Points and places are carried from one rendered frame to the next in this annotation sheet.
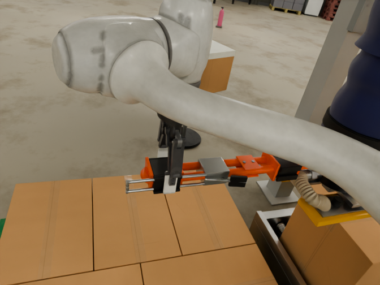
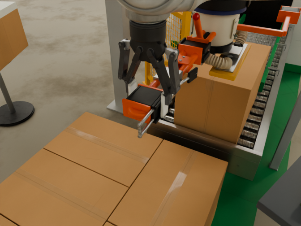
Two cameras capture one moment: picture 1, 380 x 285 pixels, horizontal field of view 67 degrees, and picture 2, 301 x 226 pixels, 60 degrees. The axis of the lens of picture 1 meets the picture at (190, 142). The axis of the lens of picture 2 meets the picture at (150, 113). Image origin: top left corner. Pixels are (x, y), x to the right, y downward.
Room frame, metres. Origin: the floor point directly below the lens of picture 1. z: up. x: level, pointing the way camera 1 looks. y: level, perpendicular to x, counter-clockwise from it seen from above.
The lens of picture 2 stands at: (0.15, 0.39, 1.64)
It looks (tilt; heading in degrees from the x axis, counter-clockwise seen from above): 38 degrees down; 320
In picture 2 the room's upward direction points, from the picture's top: straight up
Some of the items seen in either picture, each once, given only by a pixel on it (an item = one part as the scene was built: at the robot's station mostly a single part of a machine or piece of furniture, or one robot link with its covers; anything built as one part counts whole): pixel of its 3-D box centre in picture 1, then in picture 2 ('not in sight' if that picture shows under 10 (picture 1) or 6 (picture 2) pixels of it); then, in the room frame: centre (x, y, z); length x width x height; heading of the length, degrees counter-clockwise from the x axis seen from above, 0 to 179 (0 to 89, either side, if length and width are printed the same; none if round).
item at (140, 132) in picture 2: (189, 184); (172, 97); (0.53, -0.02, 1.26); 0.31 x 0.03 x 0.05; 113
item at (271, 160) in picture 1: (280, 163); (193, 49); (0.69, -0.27, 1.27); 0.10 x 0.08 x 0.06; 23
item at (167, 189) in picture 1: (170, 182); (164, 103); (0.51, 0.03, 1.28); 0.03 x 0.01 x 0.07; 112
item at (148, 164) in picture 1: (163, 172); (144, 102); (0.56, 0.05, 1.26); 0.08 x 0.07 x 0.05; 113
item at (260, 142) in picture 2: not in sight; (278, 75); (0.95, -1.78, 0.50); 2.31 x 0.05 x 0.19; 112
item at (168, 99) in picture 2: (173, 178); (172, 95); (0.50, 0.02, 1.31); 0.03 x 0.01 x 0.05; 22
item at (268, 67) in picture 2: not in sight; (279, 48); (1.14, -2.09, 0.60); 1.60 x 0.11 x 0.09; 112
